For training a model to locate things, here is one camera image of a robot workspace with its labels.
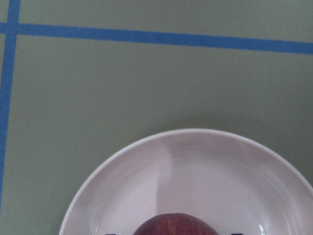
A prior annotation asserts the red apple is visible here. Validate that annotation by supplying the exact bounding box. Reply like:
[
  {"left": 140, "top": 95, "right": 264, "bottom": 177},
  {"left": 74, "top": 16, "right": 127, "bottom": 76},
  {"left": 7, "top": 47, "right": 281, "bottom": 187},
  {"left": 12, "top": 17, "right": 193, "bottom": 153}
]
[{"left": 134, "top": 213, "right": 218, "bottom": 235}]

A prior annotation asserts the pink plate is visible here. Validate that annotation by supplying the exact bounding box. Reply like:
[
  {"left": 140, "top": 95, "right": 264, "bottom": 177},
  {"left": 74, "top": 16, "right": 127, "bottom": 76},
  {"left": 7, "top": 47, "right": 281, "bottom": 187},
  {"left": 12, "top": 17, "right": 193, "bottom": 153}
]
[{"left": 60, "top": 129, "right": 313, "bottom": 235}]

